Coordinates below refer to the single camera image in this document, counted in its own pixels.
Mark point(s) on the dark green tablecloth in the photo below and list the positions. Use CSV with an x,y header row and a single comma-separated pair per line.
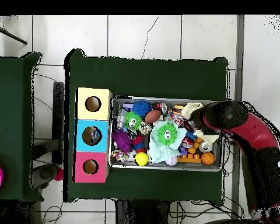
x,y
142,77
11,93

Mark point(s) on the purple spiky ball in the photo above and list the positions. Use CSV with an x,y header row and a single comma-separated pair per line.
x,y
121,140

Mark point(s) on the wooden three-hole box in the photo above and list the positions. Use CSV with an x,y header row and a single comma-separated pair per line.
x,y
80,140

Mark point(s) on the small red ball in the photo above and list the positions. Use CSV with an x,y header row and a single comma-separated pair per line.
x,y
59,174

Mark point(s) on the orange toy brick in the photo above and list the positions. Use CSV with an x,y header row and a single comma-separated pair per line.
x,y
189,159

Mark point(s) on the green spiky toy with eyes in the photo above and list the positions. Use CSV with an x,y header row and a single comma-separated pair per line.
x,y
167,133
133,121

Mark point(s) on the dark grey rounded object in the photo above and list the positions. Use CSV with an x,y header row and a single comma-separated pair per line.
x,y
44,175

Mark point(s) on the brown toy football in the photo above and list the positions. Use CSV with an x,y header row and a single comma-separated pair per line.
x,y
153,116

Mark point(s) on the black rod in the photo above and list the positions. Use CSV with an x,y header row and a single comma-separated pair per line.
x,y
11,35

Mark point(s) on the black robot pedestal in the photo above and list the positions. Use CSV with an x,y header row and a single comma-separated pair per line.
x,y
142,212

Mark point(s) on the mint green knitted cloth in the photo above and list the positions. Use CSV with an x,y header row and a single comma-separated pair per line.
x,y
158,154

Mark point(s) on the yellow ball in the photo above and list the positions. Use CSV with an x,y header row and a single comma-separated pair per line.
x,y
141,159

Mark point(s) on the blue spiky ball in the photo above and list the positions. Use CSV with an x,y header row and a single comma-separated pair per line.
x,y
141,107

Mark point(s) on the white baseball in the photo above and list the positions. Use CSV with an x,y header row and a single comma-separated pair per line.
x,y
171,161

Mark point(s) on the silver mesh bin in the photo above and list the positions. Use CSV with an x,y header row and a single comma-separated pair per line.
x,y
121,166

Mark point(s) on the cream knitted cloth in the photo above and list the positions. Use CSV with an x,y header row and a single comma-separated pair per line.
x,y
189,109

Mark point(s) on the tall black object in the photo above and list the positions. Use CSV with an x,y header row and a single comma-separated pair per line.
x,y
58,116

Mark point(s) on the small orange basketball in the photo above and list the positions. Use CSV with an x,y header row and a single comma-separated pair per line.
x,y
207,158

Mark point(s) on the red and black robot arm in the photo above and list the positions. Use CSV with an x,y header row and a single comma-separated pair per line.
x,y
254,135

